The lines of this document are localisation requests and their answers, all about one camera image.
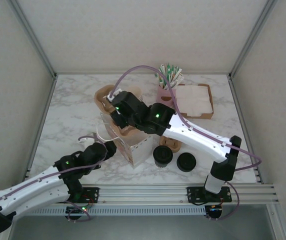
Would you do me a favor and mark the white paper bag with handles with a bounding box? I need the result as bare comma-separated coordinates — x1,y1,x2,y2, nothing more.
92,111,154,168

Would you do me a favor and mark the black plastic cup lid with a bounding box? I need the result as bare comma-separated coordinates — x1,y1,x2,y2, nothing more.
176,152,198,173
152,145,174,164

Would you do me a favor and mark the pink straw holder cup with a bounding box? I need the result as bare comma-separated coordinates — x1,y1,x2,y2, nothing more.
157,83,177,104

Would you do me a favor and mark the green white wrapped straw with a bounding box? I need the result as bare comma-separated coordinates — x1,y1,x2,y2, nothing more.
159,64,169,86
167,64,177,86
165,62,172,86
154,72,164,88
168,66,182,88

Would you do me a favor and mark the circuit board with lights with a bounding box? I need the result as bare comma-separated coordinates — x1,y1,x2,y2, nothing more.
206,204,224,214
66,199,96,214

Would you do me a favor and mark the paper wrapped stirrer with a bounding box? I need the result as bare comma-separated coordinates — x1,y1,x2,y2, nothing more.
165,73,185,90

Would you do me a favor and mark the brown cardboard napkin tray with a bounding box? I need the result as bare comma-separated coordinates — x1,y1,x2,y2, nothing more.
174,83,214,120

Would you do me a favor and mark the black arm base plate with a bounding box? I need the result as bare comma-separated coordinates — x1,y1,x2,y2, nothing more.
186,186,234,204
81,186,100,203

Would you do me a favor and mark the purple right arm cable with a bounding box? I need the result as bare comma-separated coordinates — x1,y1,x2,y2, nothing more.
109,65,263,222

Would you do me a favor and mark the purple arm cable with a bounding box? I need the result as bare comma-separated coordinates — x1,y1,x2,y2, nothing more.
0,135,109,223
109,65,263,222

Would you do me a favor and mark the wide aluminium mounting rail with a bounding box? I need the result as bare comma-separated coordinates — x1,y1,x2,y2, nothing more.
25,183,279,205

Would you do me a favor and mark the grey slotted cable duct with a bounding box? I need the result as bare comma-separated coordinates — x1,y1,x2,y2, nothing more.
30,206,207,216

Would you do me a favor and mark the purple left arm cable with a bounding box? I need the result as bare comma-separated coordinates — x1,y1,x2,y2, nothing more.
0,135,109,223

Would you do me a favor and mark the aluminium frame post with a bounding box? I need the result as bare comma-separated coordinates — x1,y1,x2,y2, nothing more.
9,0,58,79
229,0,279,79

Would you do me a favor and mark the aluminium frame leg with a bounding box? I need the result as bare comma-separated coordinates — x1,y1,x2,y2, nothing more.
265,203,285,240

